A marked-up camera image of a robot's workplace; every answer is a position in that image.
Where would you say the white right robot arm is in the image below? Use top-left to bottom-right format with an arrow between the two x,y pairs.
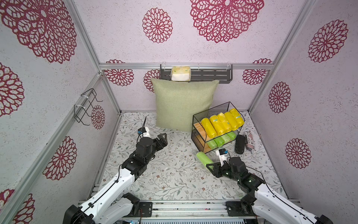
203,157 -> 333,224

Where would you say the metal base rail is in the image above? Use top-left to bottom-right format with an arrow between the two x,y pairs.
78,199 -> 303,224

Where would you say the green roll front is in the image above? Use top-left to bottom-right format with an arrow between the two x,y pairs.
221,134 -> 231,144

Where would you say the white yellow sponge pack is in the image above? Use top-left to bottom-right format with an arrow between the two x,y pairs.
171,66 -> 191,82

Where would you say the grey wall rack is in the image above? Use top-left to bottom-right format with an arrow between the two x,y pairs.
160,64 -> 233,84

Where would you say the green cushion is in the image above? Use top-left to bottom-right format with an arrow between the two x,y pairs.
151,78 -> 219,132

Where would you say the black trash bag roll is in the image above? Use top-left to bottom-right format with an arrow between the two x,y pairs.
235,134 -> 246,155

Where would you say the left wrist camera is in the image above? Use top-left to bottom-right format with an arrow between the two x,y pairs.
138,127 -> 151,139

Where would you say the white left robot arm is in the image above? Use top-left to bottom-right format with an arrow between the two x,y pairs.
63,133 -> 168,224

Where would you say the green roll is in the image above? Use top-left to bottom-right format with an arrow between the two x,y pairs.
221,134 -> 231,144
196,152 -> 213,168
227,131 -> 237,141
207,140 -> 218,150

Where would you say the green roll diagonal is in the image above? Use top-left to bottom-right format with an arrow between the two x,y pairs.
214,137 -> 225,147

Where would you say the yellow roll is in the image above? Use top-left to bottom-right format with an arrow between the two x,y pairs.
209,115 -> 226,136
217,113 -> 232,133
230,108 -> 245,127
224,112 -> 239,131
201,118 -> 217,138

